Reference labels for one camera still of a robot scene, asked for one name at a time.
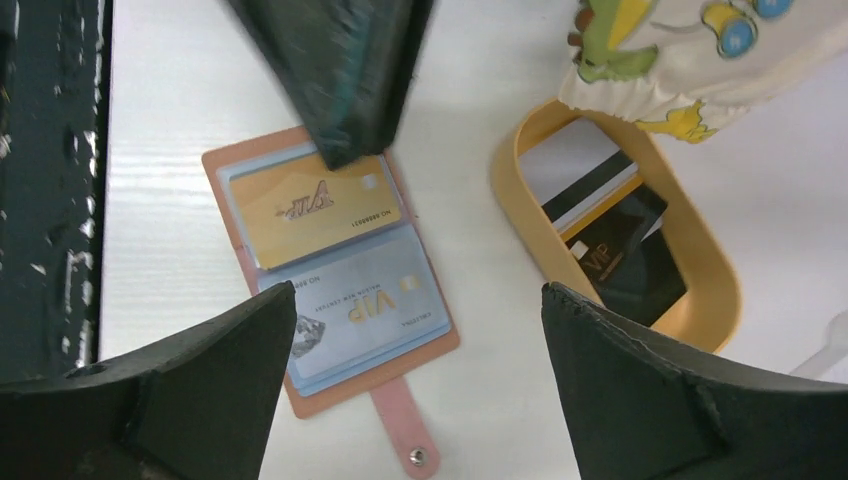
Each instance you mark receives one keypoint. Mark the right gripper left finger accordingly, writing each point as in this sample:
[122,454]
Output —
[198,404]

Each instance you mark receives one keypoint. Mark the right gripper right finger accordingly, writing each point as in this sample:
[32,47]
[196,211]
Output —
[641,405]

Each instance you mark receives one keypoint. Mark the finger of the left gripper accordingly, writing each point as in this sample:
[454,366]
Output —
[346,66]

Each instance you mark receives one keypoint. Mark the yellow oval tray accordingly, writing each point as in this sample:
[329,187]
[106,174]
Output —
[707,315]

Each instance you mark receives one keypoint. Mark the gold VIP credit card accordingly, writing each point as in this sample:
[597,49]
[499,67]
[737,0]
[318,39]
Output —
[287,209]

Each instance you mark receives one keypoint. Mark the dark green VIP credit card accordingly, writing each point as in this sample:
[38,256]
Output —
[612,231]

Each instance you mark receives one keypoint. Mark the white printed credit card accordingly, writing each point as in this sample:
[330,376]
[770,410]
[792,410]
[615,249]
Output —
[361,306]

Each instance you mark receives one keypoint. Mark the white black-striped credit card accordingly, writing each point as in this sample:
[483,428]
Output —
[573,170]

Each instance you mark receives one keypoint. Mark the cream printed garment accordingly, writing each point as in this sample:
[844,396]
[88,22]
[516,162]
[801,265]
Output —
[687,69]

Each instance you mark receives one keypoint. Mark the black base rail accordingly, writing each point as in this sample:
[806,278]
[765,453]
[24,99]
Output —
[55,105]

